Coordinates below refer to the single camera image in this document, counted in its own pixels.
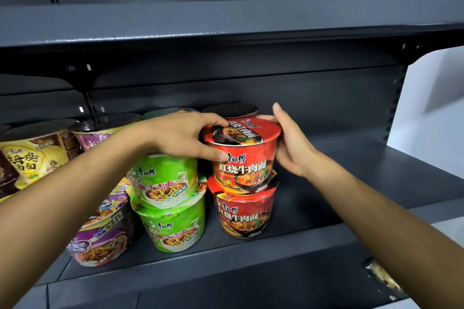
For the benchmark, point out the yellow noodle bowl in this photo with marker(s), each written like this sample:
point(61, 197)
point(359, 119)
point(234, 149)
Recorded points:
point(36, 153)

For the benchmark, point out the purple cup noodle bowl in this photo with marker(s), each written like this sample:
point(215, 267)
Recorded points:
point(7, 174)
point(101, 236)
point(96, 131)

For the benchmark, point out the red cup noodle bowl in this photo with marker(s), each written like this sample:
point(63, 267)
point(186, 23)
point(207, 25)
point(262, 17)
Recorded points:
point(230, 109)
point(243, 211)
point(250, 160)

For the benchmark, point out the dark metal store shelving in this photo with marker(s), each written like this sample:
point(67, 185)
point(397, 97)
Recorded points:
point(253, 19)

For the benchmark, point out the person's right hand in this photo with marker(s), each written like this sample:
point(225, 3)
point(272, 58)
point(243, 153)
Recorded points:
point(295, 147)

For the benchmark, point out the person's right forearm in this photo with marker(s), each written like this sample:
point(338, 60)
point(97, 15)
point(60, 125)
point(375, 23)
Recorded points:
point(391, 240)

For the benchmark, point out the person's left forearm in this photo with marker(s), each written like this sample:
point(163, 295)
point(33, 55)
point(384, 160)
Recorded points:
point(65, 203)

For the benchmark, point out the person's left hand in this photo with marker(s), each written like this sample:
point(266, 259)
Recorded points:
point(181, 135)

